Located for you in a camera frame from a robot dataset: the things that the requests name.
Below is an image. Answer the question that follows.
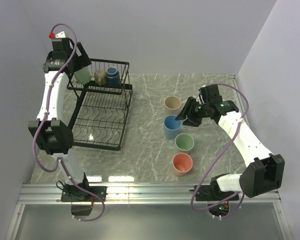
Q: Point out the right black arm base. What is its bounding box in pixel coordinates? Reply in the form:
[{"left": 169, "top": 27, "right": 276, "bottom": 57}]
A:
[{"left": 195, "top": 185, "right": 218, "bottom": 202}]

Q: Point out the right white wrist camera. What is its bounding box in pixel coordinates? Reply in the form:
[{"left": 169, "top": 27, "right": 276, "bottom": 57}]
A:
[{"left": 198, "top": 85, "right": 207, "bottom": 103}]

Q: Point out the dark blue glazed mug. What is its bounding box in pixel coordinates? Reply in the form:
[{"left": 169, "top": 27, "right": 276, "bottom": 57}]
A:
[{"left": 106, "top": 66, "right": 121, "bottom": 86}]

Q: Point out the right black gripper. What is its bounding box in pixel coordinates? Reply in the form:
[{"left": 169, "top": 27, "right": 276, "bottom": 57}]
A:
[{"left": 175, "top": 96, "right": 210, "bottom": 128}]

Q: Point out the olive ceramic mug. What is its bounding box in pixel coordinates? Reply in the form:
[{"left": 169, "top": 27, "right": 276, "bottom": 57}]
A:
[{"left": 94, "top": 69, "right": 107, "bottom": 86}]

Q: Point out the blue plastic cup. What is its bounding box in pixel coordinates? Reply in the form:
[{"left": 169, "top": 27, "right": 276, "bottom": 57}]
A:
[{"left": 163, "top": 115, "right": 182, "bottom": 140}]

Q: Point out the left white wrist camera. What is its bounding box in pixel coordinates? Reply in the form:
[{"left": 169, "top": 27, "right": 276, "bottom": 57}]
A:
[{"left": 49, "top": 31, "right": 67, "bottom": 39}]

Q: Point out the beige plastic cup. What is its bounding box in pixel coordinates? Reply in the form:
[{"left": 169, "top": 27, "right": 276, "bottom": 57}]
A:
[{"left": 164, "top": 95, "right": 182, "bottom": 116}]

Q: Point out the small green plastic cup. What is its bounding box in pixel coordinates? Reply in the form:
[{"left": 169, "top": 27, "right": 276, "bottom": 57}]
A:
[{"left": 74, "top": 66, "right": 92, "bottom": 85}]

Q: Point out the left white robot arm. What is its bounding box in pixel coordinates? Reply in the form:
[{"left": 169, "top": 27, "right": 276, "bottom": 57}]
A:
[{"left": 28, "top": 33, "right": 92, "bottom": 201}]

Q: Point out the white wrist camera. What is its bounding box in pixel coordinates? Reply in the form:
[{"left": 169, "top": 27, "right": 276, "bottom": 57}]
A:
[
  {"left": 49, "top": 31, "right": 67, "bottom": 39},
  {"left": 198, "top": 85, "right": 207, "bottom": 103}
]

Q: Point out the large green plastic cup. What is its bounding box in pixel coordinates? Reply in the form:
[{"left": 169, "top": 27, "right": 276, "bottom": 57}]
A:
[{"left": 174, "top": 133, "right": 195, "bottom": 153}]

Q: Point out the black wire dish rack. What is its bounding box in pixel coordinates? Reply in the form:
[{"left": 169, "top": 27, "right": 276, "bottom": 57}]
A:
[{"left": 67, "top": 58, "right": 133, "bottom": 151}]

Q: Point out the aluminium mounting rail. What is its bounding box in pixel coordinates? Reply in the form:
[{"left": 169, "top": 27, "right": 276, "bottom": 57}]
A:
[{"left": 17, "top": 183, "right": 282, "bottom": 205}]

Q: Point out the pink plastic cup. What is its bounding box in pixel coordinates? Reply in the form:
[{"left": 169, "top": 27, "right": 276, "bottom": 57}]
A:
[{"left": 172, "top": 152, "right": 193, "bottom": 177}]

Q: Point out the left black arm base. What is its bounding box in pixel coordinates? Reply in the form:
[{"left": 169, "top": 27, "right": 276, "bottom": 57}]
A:
[{"left": 60, "top": 185, "right": 107, "bottom": 202}]

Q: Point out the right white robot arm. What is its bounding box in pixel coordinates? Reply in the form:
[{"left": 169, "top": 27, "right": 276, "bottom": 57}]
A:
[{"left": 176, "top": 83, "right": 285, "bottom": 200}]

